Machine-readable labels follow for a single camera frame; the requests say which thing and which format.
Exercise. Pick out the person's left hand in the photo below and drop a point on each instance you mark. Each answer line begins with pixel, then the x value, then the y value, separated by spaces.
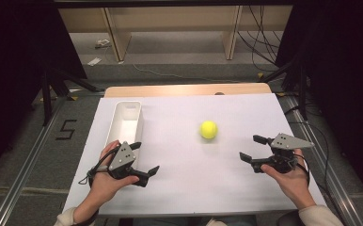
pixel 106 185

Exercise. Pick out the white board mat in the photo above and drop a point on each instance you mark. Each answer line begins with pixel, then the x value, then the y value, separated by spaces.
pixel 186 175

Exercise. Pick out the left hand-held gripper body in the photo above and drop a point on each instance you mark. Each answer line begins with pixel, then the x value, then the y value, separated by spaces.
pixel 123 157

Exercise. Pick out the black tripod stand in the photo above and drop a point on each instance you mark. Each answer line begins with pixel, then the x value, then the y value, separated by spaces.
pixel 302 94
pixel 46 100

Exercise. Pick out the yellow tennis ball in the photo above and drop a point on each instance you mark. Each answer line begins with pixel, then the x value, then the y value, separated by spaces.
pixel 208 129

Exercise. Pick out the person's right hand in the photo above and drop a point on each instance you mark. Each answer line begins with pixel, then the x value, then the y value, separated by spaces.
pixel 291 183

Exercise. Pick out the dark round seat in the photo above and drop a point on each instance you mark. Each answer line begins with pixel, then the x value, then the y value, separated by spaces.
pixel 291 218

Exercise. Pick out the wooden shelf unit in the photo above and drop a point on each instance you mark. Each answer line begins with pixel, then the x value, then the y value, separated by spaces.
pixel 170 19

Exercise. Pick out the wooden table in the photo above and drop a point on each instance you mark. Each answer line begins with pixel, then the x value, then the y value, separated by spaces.
pixel 170 90

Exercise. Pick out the aluminium floor rail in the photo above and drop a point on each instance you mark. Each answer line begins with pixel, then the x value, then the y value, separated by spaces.
pixel 342 194
pixel 19 182

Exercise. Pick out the white plastic bin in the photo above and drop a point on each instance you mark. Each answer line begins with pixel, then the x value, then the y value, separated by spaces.
pixel 126 125

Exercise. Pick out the black curtain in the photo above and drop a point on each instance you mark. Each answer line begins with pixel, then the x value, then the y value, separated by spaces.
pixel 345 78
pixel 19 62

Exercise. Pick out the white paper packet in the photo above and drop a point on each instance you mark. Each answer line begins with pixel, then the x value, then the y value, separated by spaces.
pixel 103 43

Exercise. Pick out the white paper strip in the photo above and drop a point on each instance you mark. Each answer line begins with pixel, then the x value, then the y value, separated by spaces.
pixel 94 61

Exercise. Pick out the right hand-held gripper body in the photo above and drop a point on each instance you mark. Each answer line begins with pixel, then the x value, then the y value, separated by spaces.
pixel 284 147

